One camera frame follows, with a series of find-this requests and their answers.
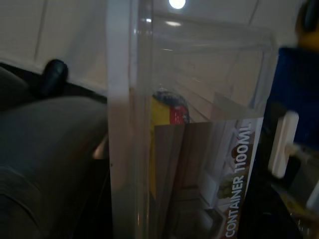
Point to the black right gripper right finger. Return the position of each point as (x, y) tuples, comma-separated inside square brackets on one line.
[(264, 211)]

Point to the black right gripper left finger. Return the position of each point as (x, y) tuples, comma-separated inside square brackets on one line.
[(49, 161)]

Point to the clear container white lid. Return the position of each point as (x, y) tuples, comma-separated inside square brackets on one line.
[(174, 149)]

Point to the small black rounded object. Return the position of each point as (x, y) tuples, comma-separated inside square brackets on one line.
[(53, 77)]

